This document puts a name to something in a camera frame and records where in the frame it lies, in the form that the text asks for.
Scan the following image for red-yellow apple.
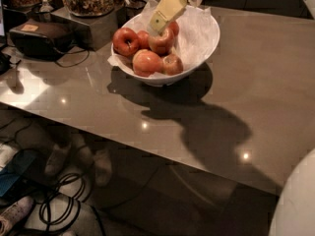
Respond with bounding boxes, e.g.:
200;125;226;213
148;28;175;55

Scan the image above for grey metal stand box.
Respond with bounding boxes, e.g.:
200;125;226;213
51;7;118;50

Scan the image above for blue box on floor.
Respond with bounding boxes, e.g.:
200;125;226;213
0;149;37;199

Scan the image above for small red apple middle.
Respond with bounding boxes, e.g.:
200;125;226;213
137;30;150;49

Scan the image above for white shoe left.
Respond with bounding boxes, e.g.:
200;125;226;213
44;144;71;177

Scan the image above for grey sneaker bottom left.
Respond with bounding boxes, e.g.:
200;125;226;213
0;196;33;236

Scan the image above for white shoe right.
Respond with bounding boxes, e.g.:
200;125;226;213
94;149;112;187

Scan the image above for pale red apple front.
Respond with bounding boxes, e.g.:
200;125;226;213
132;49;162;77

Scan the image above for black device with label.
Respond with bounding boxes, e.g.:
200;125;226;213
9;20;74;61

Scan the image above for black cable on table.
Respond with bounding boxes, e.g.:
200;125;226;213
53;47;91;69

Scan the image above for white shoe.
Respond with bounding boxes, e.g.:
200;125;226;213
94;149;112;187
44;144;71;177

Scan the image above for red apple far left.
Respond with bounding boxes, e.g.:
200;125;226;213
112;28;140;57

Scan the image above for white paper liner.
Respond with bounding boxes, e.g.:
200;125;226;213
107;0;221;72

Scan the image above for black cup with spoon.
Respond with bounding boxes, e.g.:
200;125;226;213
117;0;148;21

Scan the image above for red apple back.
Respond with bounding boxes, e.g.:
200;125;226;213
168;21;179;36

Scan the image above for red apple front right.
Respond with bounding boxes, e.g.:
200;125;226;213
162;54;183;76

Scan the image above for white bowl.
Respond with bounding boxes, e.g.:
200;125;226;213
108;6;221;87

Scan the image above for metal scoop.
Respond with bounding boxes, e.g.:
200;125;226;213
39;0;53;14

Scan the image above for coiled black floor cable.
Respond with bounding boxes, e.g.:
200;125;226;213
19;170;107;236

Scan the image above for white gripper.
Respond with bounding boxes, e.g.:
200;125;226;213
148;0;188;34

